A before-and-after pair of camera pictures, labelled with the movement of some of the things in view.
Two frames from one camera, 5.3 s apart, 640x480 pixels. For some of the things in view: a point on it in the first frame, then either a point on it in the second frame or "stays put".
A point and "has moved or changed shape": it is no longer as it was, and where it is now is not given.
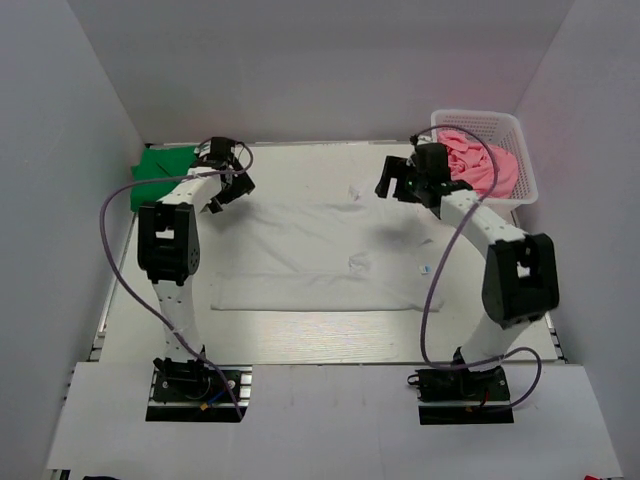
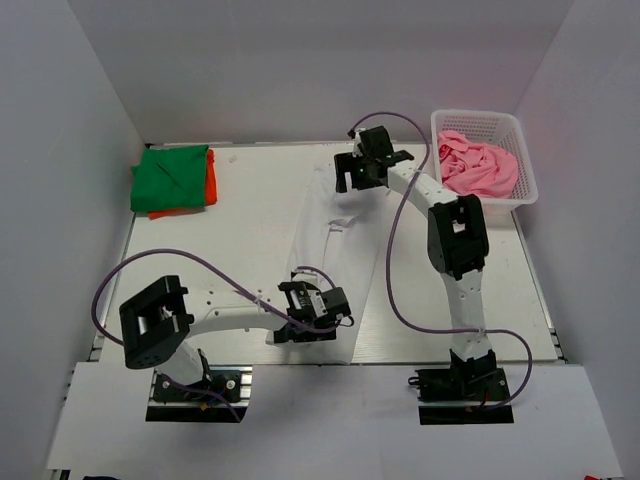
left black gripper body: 235,185 → 304,335
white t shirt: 319,248 has moved or changed shape
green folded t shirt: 158,163 stays put
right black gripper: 400,176 → 343,173
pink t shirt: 488,168 stays put
